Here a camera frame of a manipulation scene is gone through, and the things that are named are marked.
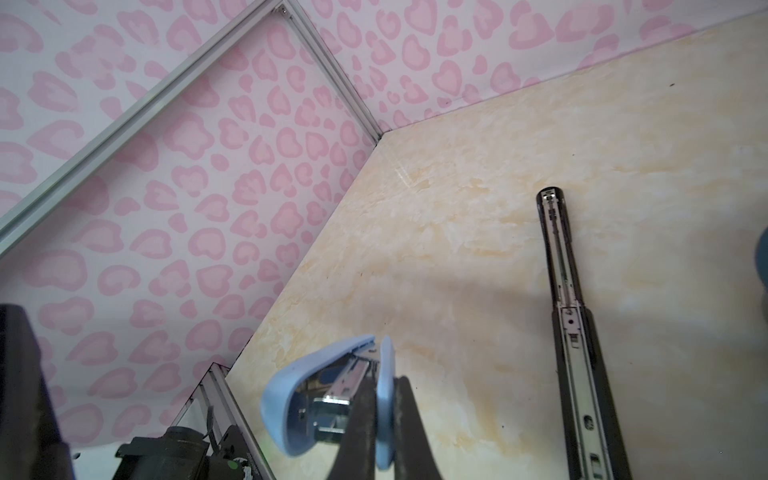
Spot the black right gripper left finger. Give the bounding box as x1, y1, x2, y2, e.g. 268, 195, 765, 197
327, 378, 377, 480

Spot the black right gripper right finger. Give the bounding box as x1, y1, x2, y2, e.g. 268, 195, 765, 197
393, 376, 442, 480

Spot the light blue mini stapler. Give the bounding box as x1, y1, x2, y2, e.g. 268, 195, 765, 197
260, 335, 396, 470

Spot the black long stapler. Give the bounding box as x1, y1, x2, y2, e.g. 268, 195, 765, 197
536, 186, 632, 479

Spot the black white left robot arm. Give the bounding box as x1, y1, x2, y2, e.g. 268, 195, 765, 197
1, 304, 74, 479

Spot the teal plastic tray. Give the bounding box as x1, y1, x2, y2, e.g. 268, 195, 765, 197
754, 228, 768, 302

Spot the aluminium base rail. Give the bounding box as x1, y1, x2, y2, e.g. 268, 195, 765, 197
171, 362, 276, 480

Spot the aluminium corner frame post left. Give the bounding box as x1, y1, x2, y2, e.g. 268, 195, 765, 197
276, 0, 384, 145

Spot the aluminium diagonal frame bar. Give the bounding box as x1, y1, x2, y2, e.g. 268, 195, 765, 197
1, 1, 282, 255

